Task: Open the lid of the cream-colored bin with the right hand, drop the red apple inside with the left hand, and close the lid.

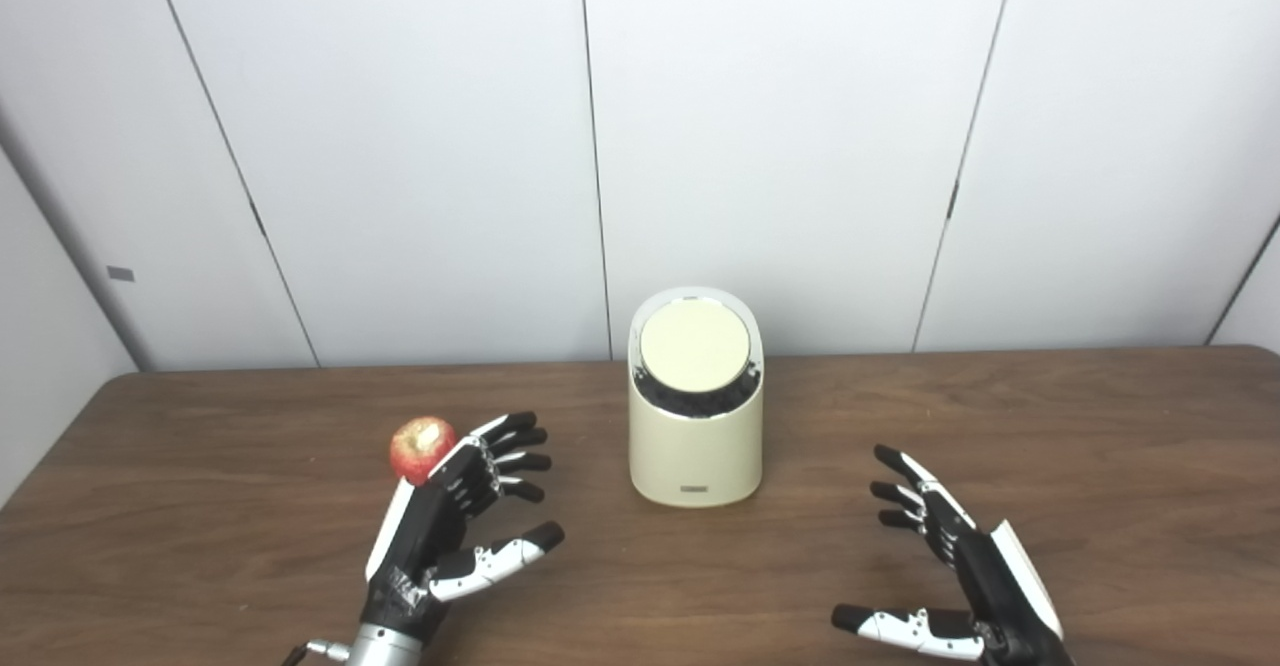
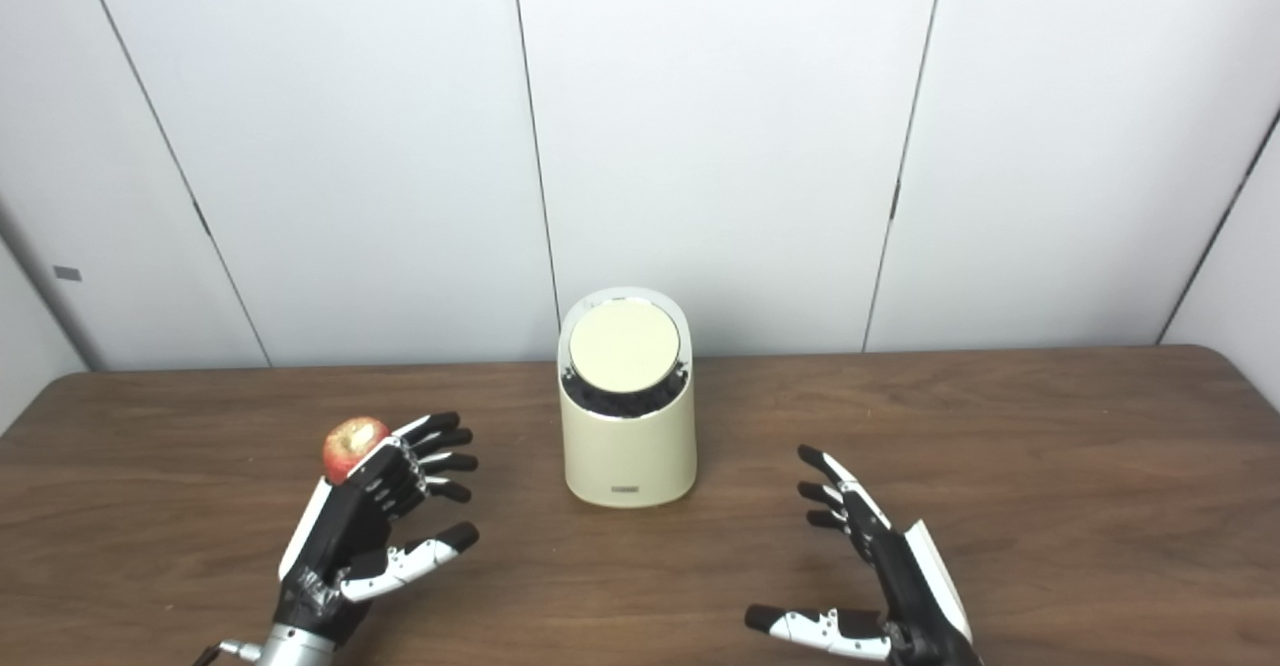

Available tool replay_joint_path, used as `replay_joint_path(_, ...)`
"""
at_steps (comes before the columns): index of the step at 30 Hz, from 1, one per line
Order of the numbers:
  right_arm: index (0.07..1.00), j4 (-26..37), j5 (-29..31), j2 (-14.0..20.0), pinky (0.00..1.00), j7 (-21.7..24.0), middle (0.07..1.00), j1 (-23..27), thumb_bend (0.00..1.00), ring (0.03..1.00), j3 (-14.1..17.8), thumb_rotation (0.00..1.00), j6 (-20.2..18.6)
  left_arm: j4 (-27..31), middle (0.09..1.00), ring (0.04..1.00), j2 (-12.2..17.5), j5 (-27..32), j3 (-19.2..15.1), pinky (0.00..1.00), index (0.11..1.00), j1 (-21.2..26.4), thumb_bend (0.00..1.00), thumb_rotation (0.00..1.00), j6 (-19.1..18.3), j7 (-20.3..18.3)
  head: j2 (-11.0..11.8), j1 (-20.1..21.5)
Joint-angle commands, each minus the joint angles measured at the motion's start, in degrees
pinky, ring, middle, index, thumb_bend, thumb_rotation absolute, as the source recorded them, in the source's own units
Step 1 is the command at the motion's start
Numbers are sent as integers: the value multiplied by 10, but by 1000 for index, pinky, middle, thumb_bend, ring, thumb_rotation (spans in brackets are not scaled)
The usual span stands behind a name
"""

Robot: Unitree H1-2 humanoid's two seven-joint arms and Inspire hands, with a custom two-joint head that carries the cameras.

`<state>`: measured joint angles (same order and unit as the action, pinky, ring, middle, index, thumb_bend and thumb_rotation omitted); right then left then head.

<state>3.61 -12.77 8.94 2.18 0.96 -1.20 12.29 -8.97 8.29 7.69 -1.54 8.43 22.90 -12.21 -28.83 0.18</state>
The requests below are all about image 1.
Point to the small grey wall label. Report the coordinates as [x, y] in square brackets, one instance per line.
[120, 273]

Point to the cream round bin lid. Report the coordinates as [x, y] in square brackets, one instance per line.
[695, 346]

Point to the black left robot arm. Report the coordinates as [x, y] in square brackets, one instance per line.
[385, 649]

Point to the cream-colored bin body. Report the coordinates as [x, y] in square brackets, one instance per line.
[695, 456]

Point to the red apple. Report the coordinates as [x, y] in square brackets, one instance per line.
[418, 448]

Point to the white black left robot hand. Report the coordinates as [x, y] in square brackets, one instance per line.
[420, 531]

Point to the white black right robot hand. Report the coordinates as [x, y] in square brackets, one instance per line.
[990, 586]

